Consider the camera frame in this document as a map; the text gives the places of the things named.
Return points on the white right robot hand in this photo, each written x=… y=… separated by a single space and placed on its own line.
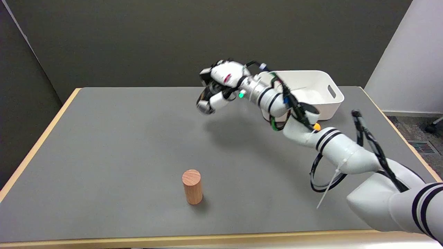
x=226 y=74

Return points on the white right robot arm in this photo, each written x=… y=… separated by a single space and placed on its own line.
x=332 y=145

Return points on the white plastic box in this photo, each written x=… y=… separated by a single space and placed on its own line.
x=311 y=90

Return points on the wooden cylinder block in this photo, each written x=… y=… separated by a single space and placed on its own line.
x=192 y=186

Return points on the floor vent grille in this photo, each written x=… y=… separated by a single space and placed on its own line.
x=421 y=147

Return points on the black chair caster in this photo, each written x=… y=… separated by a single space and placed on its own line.
x=432 y=128

